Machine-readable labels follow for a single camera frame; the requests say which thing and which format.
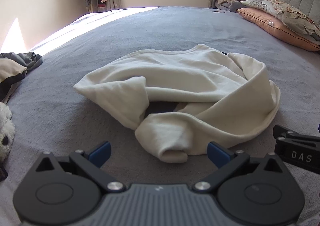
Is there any orange pillow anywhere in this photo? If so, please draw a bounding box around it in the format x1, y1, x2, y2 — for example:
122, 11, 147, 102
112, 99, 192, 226
236, 8, 320, 52

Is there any white printed sweatshirt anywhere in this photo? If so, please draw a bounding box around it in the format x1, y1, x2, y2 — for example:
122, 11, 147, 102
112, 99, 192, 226
73, 44, 281, 164

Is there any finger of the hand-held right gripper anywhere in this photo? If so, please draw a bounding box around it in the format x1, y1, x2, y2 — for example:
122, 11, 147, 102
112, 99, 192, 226
274, 137, 320, 174
272, 124, 320, 144

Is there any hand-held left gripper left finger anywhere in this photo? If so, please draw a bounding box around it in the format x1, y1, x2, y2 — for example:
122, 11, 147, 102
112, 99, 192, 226
35, 141, 127, 193

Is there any grey and cream garment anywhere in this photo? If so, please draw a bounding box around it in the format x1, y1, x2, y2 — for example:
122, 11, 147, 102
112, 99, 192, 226
0, 52, 43, 103

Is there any grey ruffled printed pillow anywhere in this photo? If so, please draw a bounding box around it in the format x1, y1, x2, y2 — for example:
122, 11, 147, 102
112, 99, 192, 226
240, 0, 320, 42

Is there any white plush toy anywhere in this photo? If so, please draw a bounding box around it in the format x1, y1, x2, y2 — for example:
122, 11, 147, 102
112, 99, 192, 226
0, 101, 15, 163

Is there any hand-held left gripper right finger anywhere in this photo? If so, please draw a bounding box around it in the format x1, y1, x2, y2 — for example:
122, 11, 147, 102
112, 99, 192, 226
192, 142, 285, 193

